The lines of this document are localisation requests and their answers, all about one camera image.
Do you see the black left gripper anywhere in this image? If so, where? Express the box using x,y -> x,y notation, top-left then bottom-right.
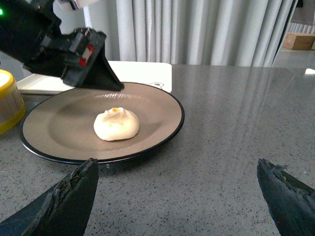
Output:
24,28 -> 125,91

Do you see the grey pleated curtain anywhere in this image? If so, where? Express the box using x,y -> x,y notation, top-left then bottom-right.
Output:
83,0 -> 302,67

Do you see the cream rectangular tray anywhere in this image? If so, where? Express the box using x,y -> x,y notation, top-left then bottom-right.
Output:
17,61 -> 172,95

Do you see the brown cardboard box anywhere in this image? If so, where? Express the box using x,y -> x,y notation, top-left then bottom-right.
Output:
283,32 -> 315,50

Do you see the yellow-rimmed bamboo steamer basket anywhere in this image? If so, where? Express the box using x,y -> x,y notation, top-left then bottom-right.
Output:
0,69 -> 26,135

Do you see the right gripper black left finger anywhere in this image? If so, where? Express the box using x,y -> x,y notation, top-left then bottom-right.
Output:
0,158 -> 98,236

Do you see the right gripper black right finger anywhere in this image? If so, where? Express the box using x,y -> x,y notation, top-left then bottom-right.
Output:
257,159 -> 315,236

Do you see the brown plate with black rim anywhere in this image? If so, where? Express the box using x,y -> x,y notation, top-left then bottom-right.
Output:
20,83 -> 185,164

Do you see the white steamed bun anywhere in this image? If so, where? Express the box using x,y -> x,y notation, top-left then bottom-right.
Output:
94,107 -> 140,141

